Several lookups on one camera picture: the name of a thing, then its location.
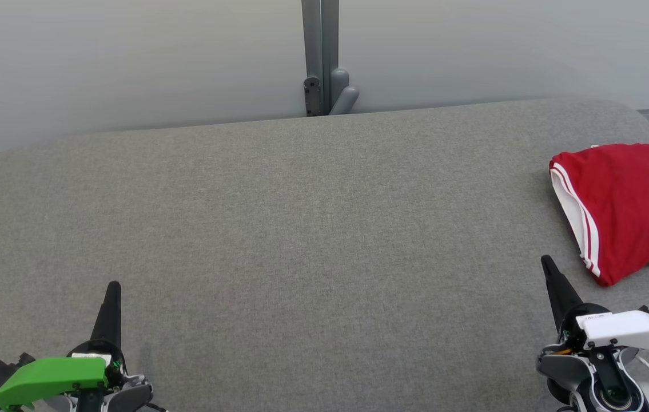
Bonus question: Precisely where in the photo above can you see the red and white jersey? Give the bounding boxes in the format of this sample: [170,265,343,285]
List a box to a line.
[549,142,649,287]

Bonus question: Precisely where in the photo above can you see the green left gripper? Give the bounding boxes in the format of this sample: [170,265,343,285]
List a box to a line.
[0,280,128,408]

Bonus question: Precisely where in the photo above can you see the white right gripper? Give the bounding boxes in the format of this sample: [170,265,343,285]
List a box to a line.
[540,255,649,352]

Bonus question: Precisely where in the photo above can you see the grey fabric sofa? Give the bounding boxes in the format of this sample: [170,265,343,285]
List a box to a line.
[0,98,649,412]

